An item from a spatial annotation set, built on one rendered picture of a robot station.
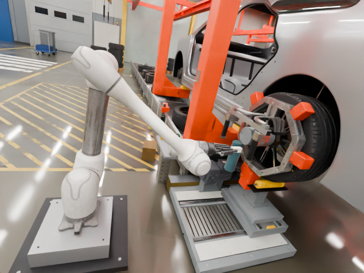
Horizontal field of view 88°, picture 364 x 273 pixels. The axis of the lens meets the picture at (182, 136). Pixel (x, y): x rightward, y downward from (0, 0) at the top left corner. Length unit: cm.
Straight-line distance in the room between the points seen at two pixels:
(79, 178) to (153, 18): 1344
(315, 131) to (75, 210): 136
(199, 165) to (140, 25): 1342
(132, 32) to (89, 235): 1332
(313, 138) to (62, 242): 143
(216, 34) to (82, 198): 136
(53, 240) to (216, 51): 153
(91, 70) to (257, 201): 157
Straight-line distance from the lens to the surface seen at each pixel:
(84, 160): 117
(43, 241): 118
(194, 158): 82
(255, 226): 176
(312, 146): 135
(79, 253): 115
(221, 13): 162
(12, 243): 175
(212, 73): 161
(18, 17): 1507
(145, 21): 1406
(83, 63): 85
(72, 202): 108
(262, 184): 157
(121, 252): 120
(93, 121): 108
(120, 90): 85
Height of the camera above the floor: 129
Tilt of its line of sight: 24 degrees down
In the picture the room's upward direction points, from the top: 12 degrees clockwise
